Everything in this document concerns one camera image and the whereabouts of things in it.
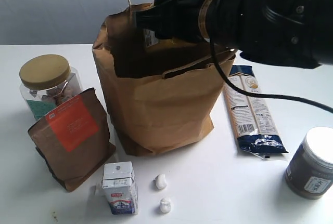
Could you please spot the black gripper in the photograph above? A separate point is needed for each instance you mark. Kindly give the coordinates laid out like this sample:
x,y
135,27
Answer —
x,y
172,19

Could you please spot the brown paper shopping bag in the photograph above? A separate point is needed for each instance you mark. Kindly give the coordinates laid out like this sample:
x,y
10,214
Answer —
x,y
159,98

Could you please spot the yellow millet bottle white cap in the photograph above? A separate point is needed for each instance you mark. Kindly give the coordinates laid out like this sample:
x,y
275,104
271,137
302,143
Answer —
x,y
153,44

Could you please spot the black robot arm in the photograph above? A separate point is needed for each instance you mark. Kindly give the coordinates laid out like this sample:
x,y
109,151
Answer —
x,y
286,33

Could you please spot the blue noodle package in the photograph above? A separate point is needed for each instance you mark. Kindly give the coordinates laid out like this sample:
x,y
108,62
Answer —
x,y
253,125

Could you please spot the grey backdrop cloth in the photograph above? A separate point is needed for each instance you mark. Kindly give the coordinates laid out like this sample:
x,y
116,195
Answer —
x,y
26,22

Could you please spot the clear jar with gold lid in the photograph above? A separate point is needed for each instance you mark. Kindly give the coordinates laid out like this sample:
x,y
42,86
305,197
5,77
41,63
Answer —
x,y
47,81

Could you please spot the brown pouch with orange label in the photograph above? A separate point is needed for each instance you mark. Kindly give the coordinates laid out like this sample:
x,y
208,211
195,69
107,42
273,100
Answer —
x,y
74,139

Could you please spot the upper white candy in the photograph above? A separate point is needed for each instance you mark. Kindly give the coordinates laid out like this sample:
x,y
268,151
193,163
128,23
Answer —
x,y
160,181

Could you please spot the white candy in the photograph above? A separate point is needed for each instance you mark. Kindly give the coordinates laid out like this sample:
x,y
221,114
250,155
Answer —
x,y
165,205
160,181

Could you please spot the small white milk carton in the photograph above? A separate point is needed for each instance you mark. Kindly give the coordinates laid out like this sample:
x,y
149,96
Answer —
x,y
119,187

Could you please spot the lower white candy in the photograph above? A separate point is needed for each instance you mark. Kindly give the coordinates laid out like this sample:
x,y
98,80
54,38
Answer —
x,y
165,205

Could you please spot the dark jar with white lid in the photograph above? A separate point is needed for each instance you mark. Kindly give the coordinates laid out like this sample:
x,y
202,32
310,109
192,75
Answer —
x,y
309,173

